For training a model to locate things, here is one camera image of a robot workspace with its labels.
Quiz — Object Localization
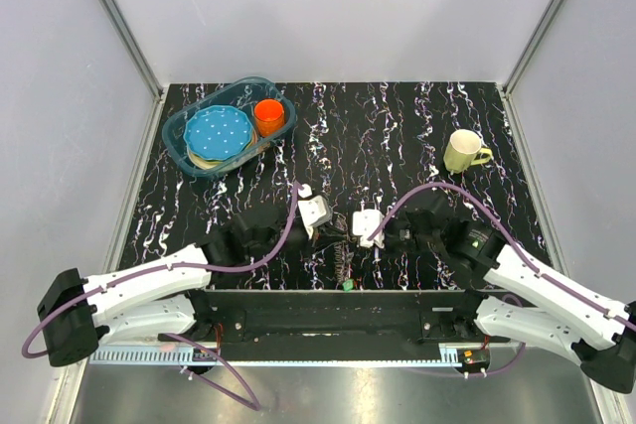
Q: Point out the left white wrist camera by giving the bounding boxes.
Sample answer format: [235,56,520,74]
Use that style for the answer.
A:
[297,184,332,238]

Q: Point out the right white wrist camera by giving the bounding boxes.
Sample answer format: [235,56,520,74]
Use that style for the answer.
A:
[351,210,384,248]

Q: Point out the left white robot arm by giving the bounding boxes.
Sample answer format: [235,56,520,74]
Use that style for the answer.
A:
[37,208,347,367]

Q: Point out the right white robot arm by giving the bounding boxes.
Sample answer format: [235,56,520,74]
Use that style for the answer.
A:
[366,198,635,394]

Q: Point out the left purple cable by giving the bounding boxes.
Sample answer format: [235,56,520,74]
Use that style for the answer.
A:
[22,181,304,359]

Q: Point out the cream yellow mug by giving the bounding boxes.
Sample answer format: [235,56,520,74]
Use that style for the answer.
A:
[443,129,493,174]

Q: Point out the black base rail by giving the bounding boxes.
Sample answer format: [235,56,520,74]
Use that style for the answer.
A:
[133,288,548,351]

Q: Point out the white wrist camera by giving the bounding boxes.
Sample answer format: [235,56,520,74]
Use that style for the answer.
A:
[351,210,384,248]
[297,184,332,238]

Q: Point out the orange plastic cup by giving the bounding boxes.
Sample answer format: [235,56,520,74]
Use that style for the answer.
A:
[253,99,285,137]

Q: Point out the blue dotted plate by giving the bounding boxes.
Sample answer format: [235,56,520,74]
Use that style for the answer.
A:
[183,105,253,161]

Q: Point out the beige plate under blue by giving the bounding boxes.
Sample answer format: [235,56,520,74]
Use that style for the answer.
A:
[188,146,264,171]

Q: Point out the blue plastic basket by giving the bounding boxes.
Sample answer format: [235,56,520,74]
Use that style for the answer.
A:
[161,76,297,181]

